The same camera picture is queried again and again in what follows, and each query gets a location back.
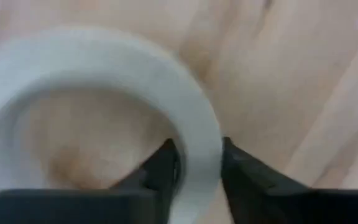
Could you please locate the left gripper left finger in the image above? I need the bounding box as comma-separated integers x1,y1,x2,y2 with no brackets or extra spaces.
0,138,181,224

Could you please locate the white masking tape roll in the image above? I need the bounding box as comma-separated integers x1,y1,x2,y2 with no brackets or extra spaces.
0,26,224,224

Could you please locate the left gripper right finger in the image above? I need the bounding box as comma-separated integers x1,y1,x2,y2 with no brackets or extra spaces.
221,136,358,224

